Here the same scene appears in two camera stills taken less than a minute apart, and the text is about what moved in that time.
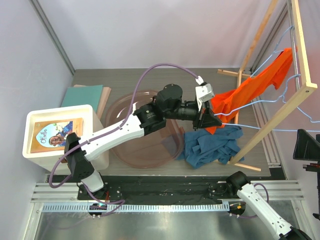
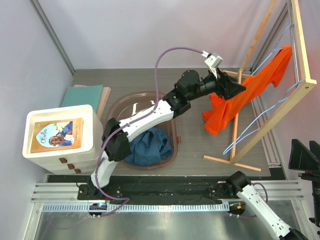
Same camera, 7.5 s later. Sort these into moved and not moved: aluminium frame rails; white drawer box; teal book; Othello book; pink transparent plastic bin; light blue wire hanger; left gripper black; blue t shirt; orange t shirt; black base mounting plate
Moved: light blue wire hanger; orange t shirt; left gripper black; blue t shirt
Not moved: teal book; Othello book; pink transparent plastic bin; aluminium frame rails; black base mounting plate; white drawer box
